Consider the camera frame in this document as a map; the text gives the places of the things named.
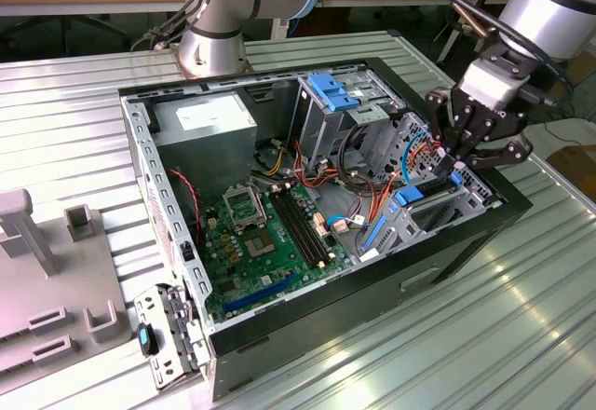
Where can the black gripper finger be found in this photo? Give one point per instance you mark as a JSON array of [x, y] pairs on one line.
[[507, 154], [454, 121]]

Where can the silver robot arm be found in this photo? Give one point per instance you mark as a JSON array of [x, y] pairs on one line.
[[549, 14]]

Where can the grey metal disk bay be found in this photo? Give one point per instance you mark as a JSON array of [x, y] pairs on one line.
[[400, 237]]

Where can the brown cardboard box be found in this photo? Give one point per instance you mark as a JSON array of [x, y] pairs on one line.
[[575, 168]]

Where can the blue plastic drive latch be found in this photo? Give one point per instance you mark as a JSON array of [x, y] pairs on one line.
[[333, 93]]

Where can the grey metal drive cage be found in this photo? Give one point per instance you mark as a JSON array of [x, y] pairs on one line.
[[321, 126]]

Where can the black RAM slot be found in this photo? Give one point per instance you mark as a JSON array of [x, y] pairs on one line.
[[314, 228], [299, 228], [291, 228], [307, 228]]

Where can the green motherboard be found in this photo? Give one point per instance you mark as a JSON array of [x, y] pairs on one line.
[[284, 261]]

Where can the CPU socket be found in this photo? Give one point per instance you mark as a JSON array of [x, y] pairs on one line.
[[258, 244]]

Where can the black open PC case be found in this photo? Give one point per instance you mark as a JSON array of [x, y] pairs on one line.
[[326, 317]]

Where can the grey power supply unit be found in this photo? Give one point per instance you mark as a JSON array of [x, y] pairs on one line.
[[205, 158]]

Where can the blue expansion slot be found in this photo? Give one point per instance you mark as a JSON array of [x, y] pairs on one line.
[[258, 294]]

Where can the black latch with blue tab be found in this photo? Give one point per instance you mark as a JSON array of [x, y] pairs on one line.
[[146, 337]]

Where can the grey parts rack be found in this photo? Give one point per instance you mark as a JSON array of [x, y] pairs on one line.
[[46, 279]]

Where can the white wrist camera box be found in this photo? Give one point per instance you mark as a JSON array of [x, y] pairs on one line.
[[489, 86]]

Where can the brown arm base plate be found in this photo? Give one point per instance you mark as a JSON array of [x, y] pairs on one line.
[[176, 58]]

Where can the grey metal slot bracket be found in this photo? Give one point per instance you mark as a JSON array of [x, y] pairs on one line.
[[160, 373]]

